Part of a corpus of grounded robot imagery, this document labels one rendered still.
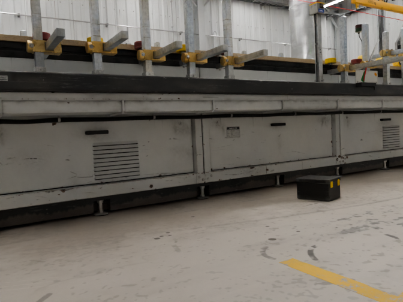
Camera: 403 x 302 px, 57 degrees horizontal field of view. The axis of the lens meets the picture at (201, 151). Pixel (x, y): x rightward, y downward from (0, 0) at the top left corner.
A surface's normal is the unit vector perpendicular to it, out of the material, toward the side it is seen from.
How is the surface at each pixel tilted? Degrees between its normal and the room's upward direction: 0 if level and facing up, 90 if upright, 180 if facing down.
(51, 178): 90
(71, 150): 90
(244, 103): 90
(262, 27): 90
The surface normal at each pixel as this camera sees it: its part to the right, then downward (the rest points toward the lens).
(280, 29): 0.52, 0.02
